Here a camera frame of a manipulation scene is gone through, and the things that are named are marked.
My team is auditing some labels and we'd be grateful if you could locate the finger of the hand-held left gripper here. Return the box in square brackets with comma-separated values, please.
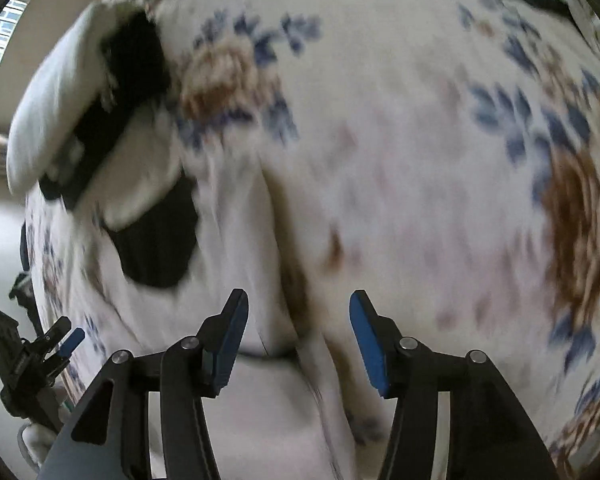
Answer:
[32, 316, 73, 357]
[55, 327, 86, 360]

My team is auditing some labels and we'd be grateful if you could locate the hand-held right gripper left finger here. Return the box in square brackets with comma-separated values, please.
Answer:
[39, 288, 251, 480]

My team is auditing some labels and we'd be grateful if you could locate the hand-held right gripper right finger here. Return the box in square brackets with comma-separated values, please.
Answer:
[349, 289, 562, 480]

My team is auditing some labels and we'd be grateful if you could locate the white garment with black patches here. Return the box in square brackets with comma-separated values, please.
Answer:
[7, 2, 331, 480]

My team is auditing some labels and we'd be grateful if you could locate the floral printed blanket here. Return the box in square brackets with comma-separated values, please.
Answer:
[22, 0, 600, 480]

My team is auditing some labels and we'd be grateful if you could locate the window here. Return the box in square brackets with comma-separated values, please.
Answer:
[0, 0, 34, 107]

